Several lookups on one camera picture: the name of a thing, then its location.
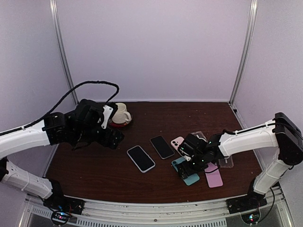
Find red coaster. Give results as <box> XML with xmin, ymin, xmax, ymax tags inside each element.
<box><xmin>108</xmin><ymin>114</ymin><xmax>133</xmax><ymax>128</ymax></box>

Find pink white phone case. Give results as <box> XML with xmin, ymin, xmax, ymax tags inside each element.
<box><xmin>170</xmin><ymin>136</ymin><xmax>184</xmax><ymax>157</ymax></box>

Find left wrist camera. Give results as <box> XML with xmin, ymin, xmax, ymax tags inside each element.
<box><xmin>98</xmin><ymin>103</ymin><xmax>118</xmax><ymax>129</ymax></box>

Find clear phone case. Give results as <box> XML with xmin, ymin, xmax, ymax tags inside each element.
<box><xmin>191</xmin><ymin>131</ymin><xmax>205</xmax><ymax>139</ymax></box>

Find front aluminium rail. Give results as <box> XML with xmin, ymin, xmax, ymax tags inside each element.
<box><xmin>17</xmin><ymin>187</ymin><xmax>294</xmax><ymax>227</ymax></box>

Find right aluminium frame post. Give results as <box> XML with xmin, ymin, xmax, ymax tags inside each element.
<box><xmin>229</xmin><ymin>0</ymin><xmax>258</xmax><ymax>106</ymax></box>

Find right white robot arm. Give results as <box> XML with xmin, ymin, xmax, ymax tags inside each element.
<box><xmin>176</xmin><ymin>112</ymin><xmax>303</xmax><ymax>209</ymax></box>

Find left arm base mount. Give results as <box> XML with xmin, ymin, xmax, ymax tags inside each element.
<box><xmin>41</xmin><ymin>179</ymin><xmax>85</xmax><ymax>227</ymax></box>

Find black phone white case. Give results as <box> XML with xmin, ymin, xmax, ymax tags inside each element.
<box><xmin>127</xmin><ymin>145</ymin><xmax>156</xmax><ymax>173</ymax></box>
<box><xmin>171</xmin><ymin>157</ymin><xmax>200</xmax><ymax>186</ymax></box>

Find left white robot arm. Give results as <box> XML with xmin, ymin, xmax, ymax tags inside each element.
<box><xmin>0</xmin><ymin>99</ymin><xmax>124</xmax><ymax>210</ymax></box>

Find right black cable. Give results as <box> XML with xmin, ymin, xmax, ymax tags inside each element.
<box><xmin>223</xmin><ymin>120</ymin><xmax>285</xmax><ymax>137</ymax></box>

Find aluminium frame post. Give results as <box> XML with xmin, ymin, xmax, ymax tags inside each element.
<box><xmin>49</xmin><ymin>0</ymin><xmax>80</xmax><ymax>106</ymax></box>
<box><xmin>229</xmin><ymin>0</ymin><xmax>258</xmax><ymax>106</ymax></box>

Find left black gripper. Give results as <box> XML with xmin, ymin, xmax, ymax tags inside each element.
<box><xmin>73</xmin><ymin>124</ymin><xmax>125</xmax><ymax>149</ymax></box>

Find cream ceramic mug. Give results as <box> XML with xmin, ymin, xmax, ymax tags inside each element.
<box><xmin>112</xmin><ymin>103</ymin><xmax>132</xmax><ymax>124</ymax></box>

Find left aluminium frame post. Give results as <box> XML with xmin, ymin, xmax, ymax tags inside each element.
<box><xmin>49</xmin><ymin>0</ymin><xmax>80</xmax><ymax>106</ymax></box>

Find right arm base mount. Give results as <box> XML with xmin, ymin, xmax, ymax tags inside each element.
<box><xmin>226</xmin><ymin>179</ymin><xmax>267</xmax><ymax>225</ymax></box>

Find left black braided cable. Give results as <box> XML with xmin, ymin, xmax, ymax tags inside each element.
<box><xmin>0</xmin><ymin>80</ymin><xmax>120</xmax><ymax>137</ymax></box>

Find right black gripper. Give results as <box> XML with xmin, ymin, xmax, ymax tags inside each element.
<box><xmin>177</xmin><ymin>153</ymin><xmax>208</xmax><ymax>179</ymax></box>

